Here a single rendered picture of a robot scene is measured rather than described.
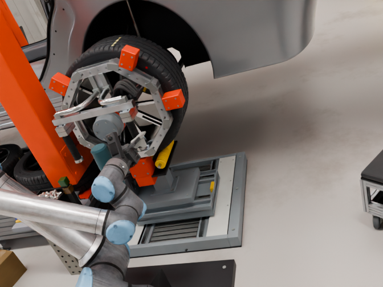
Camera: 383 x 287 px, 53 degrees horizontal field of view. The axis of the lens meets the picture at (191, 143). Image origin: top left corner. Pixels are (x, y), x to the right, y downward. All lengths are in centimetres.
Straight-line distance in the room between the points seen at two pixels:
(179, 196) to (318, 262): 84
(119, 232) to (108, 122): 67
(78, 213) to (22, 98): 90
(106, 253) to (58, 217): 31
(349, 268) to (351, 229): 25
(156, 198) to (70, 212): 107
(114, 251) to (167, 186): 85
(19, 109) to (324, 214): 171
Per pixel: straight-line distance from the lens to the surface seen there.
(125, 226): 131
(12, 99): 213
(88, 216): 135
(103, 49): 195
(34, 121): 213
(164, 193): 236
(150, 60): 190
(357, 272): 197
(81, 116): 182
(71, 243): 158
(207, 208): 224
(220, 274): 167
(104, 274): 151
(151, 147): 202
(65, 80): 204
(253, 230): 223
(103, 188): 140
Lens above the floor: 153
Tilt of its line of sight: 28 degrees down
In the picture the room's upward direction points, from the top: 21 degrees counter-clockwise
